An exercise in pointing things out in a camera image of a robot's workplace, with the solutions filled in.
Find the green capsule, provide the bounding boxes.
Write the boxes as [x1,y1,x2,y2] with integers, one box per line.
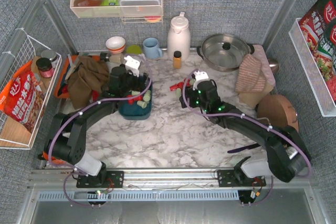
[175,88,182,98]
[143,90,151,103]
[137,100,148,109]

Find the red cloth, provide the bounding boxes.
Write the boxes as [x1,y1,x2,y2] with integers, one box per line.
[90,90,100,102]

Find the brown cloth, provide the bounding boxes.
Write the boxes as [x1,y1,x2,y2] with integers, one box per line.
[67,56,109,109]

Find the teal storage basket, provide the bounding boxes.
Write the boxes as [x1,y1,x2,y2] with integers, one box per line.
[118,75,153,121]

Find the pink striped towel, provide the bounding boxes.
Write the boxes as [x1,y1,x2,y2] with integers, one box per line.
[235,54,266,93]

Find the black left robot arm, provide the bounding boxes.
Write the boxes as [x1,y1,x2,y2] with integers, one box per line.
[45,65,153,181]

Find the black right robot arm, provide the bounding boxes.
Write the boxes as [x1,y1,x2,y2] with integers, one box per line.
[180,78,312,183]

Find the pepper grinder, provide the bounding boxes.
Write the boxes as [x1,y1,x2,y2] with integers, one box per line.
[99,52,124,63]

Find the green lid cup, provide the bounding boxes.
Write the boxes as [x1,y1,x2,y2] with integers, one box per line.
[126,45,142,55]

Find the white orange bowl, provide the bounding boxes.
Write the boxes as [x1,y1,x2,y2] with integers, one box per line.
[106,36,125,54]

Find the blue mug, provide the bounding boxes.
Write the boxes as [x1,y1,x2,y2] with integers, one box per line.
[143,38,163,59]

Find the brown cardboard sheet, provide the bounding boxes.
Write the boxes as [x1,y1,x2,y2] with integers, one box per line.
[238,83,274,109]

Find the orange spice bottle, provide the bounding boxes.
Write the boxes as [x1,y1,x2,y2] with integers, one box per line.
[173,51,182,69]

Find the steel pot with lid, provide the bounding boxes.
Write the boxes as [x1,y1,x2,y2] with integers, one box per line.
[196,34,255,72]

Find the orange tray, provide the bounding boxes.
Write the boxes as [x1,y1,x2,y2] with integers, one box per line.
[54,55,102,99]

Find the white thermos jug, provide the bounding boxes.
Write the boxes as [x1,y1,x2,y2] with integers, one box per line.
[167,12,191,61]

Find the pink egg tray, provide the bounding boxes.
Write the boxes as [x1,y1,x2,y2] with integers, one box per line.
[252,44,276,87]

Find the round wooden board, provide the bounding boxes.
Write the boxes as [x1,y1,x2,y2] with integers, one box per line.
[257,94,299,132]

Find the silver lid jar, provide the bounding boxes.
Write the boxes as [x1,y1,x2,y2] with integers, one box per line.
[40,49,58,62]

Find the red lid jar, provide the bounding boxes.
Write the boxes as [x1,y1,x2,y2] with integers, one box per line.
[36,58,54,78]

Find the clear plastic containers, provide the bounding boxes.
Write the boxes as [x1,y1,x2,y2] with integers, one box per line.
[119,0,161,17]

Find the red snack bag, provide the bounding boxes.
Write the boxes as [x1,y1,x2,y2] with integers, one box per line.
[1,60,44,133]

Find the orange cup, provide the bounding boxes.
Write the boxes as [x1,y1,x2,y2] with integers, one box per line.
[42,152,62,164]

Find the red seasoning packet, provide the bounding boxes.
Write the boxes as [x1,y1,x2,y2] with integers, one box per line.
[299,0,335,101]

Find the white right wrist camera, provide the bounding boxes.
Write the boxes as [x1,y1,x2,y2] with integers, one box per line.
[192,70,209,90]

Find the purple handled knife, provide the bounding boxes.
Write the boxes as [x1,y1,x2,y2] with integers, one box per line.
[227,143,260,154]

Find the white wire basket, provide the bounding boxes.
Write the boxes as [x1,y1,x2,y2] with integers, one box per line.
[1,28,62,150]

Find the white mesh wall basket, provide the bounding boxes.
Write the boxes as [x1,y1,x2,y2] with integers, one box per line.
[288,18,335,118]

